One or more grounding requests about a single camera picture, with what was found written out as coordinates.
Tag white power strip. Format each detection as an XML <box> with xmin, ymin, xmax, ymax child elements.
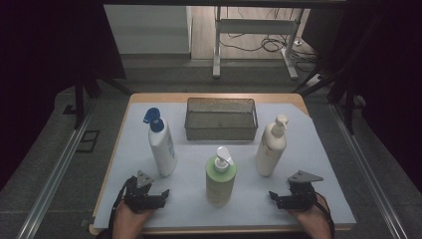
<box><xmin>306</xmin><ymin>74</ymin><xmax>325</xmax><ymax>88</ymax></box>

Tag aluminium floor rail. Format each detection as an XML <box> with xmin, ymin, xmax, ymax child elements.
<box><xmin>16</xmin><ymin>99</ymin><xmax>98</xmax><ymax>239</ymax></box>
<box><xmin>328</xmin><ymin>103</ymin><xmax>400</xmax><ymax>239</ymax></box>

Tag person's right hand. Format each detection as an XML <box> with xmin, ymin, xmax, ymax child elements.
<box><xmin>288</xmin><ymin>193</ymin><xmax>333</xmax><ymax>239</ymax></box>

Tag grey metal mesh basket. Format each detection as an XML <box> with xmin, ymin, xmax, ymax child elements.
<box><xmin>184</xmin><ymin>97</ymin><xmax>259</xmax><ymax>141</ymax></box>

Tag cream pump bottle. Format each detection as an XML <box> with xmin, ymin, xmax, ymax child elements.
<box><xmin>254</xmin><ymin>114</ymin><xmax>290</xmax><ymax>177</ymax></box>

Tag dark curtain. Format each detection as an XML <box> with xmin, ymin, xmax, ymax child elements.
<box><xmin>0</xmin><ymin>0</ymin><xmax>127</xmax><ymax>192</ymax></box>
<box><xmin>301</xmin><ymin>0</ymin><xmax>422</xmax><ymax>192</ymax></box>

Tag white bottle with blue pump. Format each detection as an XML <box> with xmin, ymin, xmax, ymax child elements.
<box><xmin>142</xmin><ymin>107</ymin><xmax>178</xmax><ymax>178</ymax></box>

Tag green bottle with white pump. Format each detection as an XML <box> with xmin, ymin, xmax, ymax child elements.
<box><xmin>205</xmin><ymin>145</ymin><xmax>238</xmax><ymax>208</ymax></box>

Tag white cabinet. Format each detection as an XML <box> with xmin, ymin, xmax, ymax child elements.
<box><xmin>104</xmin><ymin>4</ymin><xmax>193</xmax><ymax>56</ymax></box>

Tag black metal stand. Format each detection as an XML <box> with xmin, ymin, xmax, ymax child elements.
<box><xmin>293</xmin><ymin>64</ymin><xmax>358</xmax><ymax>135</ymax></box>
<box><xmin>73</xmin><ymin>71</ymin><xmax>133</xmax><ymax>131</ymax></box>

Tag black floor cables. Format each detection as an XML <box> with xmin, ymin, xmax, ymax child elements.
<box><xmin>218</xmin><ymin>8</ymin><xmax>319</xmax><ymax>73</ymax></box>

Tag white metal desk frame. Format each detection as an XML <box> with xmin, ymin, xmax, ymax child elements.
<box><xmin>212</xmin><ymin>6</ymin><xmax>300</xmax><ymax>81</ymax></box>

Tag black overhead beam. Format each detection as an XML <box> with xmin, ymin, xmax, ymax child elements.
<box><xmin>103</xmin><ymin>0</ymin><xmax>347</xmax><ymax>10</ymax></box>

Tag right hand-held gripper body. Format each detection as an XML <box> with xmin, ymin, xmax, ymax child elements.
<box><xmin>280</xmin><ymin>169</ymin><xmax>324</xmax><ymax>211</ymax></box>

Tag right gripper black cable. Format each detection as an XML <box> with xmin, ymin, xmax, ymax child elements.
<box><xmin>312</xmin><ymin>190</ymin><xmax>336</xmax><ymax>239</ymax></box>

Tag person's left hand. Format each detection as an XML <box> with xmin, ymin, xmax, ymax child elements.
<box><xmin>111</xmin><ymin>201</ymin><xmax>155</xmax><ymax>239</ymax></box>

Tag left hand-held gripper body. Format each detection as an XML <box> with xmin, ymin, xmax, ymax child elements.
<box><xmin>123</xmin><ymin>169</ymin><xmax>163</xmax><ymax>214</ymax></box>

